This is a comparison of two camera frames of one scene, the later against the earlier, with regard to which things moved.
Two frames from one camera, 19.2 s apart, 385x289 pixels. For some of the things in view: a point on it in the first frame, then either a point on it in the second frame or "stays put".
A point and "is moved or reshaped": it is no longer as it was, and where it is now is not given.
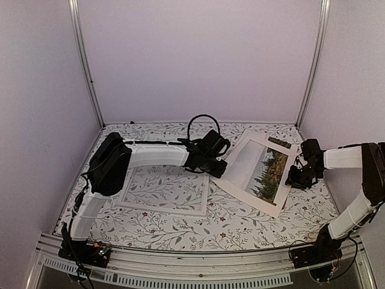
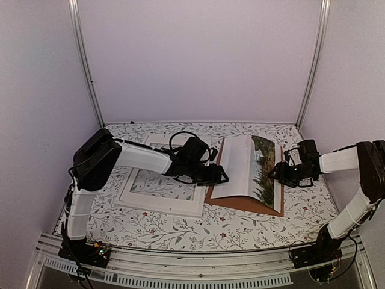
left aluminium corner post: x=74 y=9 stays put
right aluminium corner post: x=322 y=37 stays put
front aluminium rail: x=224 y=268 stays put
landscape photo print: x=266 y=170 is moved or reshaped
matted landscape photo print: x=234 y=179 → x=157 y=138
